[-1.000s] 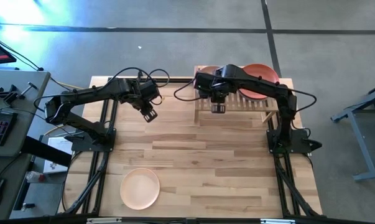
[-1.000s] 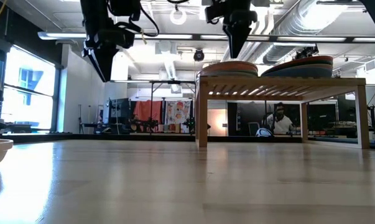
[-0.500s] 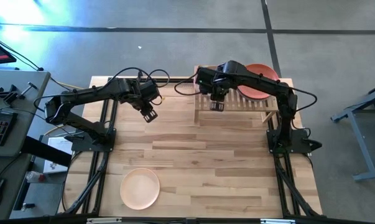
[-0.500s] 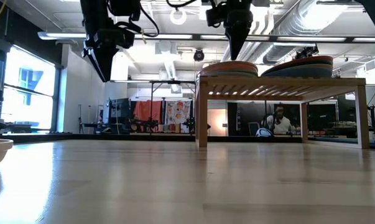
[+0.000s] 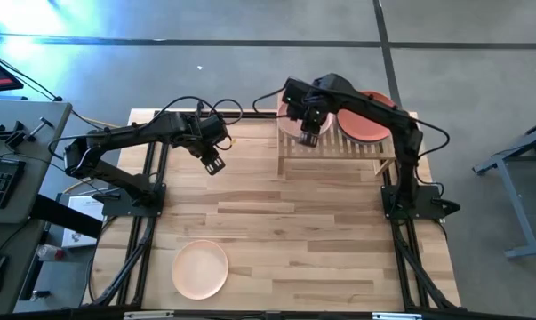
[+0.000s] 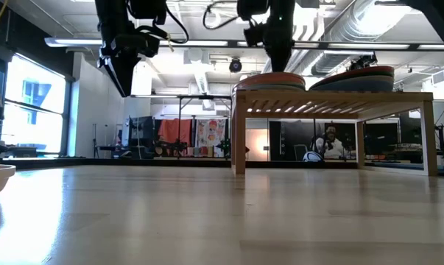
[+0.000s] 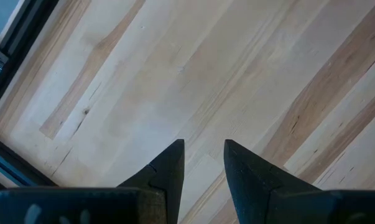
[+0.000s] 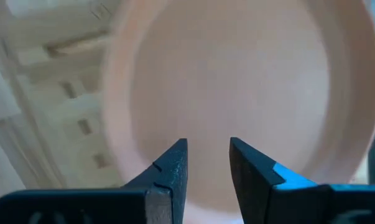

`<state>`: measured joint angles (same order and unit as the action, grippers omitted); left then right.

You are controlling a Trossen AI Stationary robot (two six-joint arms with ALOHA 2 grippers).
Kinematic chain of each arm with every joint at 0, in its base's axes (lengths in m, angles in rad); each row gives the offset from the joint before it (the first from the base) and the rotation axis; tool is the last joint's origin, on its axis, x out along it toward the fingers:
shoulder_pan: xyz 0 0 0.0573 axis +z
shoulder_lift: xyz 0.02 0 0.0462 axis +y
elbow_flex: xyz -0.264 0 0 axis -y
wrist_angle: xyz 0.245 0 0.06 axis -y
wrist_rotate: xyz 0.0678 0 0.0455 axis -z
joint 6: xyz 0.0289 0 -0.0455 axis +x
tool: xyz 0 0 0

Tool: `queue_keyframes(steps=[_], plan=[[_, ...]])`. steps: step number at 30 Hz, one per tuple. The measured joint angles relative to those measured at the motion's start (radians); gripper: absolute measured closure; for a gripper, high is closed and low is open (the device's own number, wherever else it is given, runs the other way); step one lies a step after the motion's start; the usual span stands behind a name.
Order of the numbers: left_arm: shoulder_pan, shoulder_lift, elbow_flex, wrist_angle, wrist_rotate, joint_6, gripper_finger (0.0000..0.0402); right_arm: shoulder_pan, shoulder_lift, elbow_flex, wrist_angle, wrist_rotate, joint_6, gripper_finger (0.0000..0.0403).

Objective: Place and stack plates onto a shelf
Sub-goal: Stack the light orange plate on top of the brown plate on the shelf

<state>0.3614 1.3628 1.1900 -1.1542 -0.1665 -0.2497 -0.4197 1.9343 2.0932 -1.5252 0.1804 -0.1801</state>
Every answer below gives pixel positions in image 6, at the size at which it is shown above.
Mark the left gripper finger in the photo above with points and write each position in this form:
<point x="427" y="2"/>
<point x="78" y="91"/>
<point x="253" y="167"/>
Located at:
<point x="126" y="79"/>

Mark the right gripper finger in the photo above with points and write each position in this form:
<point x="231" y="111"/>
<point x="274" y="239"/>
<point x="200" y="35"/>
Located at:
<point x="281" y="59"/>

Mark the tan brown plate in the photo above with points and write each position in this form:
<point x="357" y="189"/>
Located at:
<point x="258" y="78"/>

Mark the dusty blue plate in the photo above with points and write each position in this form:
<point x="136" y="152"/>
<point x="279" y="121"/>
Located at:
<point x="354" y="87"/>

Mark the stack of plates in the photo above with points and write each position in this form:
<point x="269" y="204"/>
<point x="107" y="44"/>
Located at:
<point x="376" y="70"/>

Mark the dark green plate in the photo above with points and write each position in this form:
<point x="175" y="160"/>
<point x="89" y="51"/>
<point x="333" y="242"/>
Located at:
<point x="376" y="77"/>

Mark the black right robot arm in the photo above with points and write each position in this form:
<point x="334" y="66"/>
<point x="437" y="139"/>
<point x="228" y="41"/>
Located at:
<point x="439" y="18"/>

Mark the wooden slatted shelf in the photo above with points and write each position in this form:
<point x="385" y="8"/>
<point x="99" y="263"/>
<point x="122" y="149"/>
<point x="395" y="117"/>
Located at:
<point x="317" y="96"/>

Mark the white ceiling pipes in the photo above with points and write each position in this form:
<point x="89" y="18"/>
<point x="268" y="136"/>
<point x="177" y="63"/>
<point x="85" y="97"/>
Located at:
<point x="303" y="33"/>

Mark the yellow tag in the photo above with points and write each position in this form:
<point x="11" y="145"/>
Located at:
<point x="169" y="41"/>

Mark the black round ceiling speaker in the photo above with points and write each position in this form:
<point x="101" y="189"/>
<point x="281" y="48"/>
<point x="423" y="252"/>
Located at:
<point x="235" y="65"/>

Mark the black standing screen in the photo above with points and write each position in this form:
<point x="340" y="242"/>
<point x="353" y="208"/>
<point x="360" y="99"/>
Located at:
<point x="142" y="130"/>

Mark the orange hanging cloth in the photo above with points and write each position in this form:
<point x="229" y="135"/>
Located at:
<point x="173" y="130"/>

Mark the long linear ceiling light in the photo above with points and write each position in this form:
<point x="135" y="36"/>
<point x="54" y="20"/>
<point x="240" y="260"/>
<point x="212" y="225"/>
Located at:
<point x="207" y="43"/>

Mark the black partition panel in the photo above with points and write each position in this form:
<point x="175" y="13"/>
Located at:
<point x="291" y="140"/>

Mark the black ceiling-mounted device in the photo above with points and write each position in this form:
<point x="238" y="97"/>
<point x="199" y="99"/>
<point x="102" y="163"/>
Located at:
<point x="363" y="62"/>

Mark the person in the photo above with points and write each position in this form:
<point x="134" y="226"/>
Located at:
<point x="330" y="143"/>

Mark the floral hanging cloth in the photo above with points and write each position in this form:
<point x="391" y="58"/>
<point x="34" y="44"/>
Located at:
<point x="210" y="134"/>

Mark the large bright window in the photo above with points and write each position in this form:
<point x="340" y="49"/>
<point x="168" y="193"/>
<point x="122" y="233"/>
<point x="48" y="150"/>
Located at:
<point x="37" y="129"/>

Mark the white blue rugby ball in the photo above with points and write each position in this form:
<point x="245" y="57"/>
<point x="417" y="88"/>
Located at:
<point x="312" y="157"/>

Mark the black ceiling track bar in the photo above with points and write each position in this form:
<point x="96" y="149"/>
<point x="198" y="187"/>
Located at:
<point x="387" y="3"/>

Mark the black tripod stand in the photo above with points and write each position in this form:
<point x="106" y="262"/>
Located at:
<point x="441" y="140"/>

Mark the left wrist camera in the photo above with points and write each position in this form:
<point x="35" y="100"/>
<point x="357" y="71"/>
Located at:
<point x="148" y="8"/>

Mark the black metal frame table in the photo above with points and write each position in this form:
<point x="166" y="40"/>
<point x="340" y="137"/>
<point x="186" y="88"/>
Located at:
<point x="179" y="96"/>

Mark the silver ventilation duct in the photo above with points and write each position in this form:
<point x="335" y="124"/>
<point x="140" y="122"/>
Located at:
<point x="358" y="22"/>

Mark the black aluminium table frame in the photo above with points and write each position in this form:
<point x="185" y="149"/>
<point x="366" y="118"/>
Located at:
<point x="78" y="162"/>

